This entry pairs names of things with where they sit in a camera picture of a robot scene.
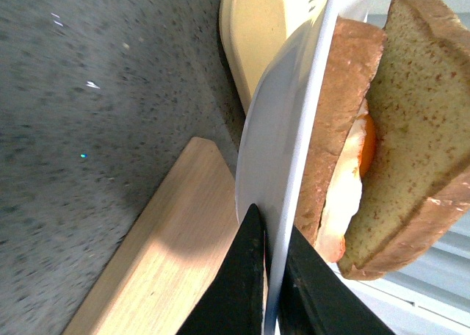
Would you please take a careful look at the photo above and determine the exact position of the yellow bear tray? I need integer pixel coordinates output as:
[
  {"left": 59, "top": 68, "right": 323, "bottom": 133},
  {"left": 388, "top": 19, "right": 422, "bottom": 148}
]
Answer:
[{"left": 219, "top": 0, "right": 327, "bottom": 112}]

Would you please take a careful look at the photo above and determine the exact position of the white round plate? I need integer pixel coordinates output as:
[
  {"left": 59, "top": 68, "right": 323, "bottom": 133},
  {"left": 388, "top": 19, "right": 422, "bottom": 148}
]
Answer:
[{"left": 234, "top": 0, "right": 374, "bottom": 335}]

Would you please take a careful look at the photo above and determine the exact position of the fried egg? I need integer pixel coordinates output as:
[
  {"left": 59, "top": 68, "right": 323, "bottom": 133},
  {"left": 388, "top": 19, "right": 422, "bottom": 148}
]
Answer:
[{"left": 314, "top": 101, "right": 377, "bottom": 263}]

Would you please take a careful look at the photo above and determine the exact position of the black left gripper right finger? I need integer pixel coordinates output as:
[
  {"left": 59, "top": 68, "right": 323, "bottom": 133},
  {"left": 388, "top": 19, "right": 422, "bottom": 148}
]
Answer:
[{"left": 278, "top": 228, "right": 393, "bottom": 335}]

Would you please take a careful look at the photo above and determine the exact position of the wooden cutting board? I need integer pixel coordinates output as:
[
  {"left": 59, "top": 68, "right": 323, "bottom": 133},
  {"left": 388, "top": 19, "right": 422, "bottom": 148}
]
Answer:
[{"left": 65, "top": 137, "right": 238, "bottom": 334}]

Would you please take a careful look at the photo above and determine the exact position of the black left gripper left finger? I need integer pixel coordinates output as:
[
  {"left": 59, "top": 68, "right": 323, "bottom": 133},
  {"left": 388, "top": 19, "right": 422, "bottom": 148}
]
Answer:
[{"left": 177, "top": 203, "right": 271, "bottom": 334}]

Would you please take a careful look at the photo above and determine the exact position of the bread slice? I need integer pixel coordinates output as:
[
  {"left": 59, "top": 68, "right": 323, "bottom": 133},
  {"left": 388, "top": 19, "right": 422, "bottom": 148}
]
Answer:
[
  {"left": 294, "top": 17, "right": 387, "bottom": 245},
  {"left": 337, "top": 0, "right": 470, "bottom": 281}
]

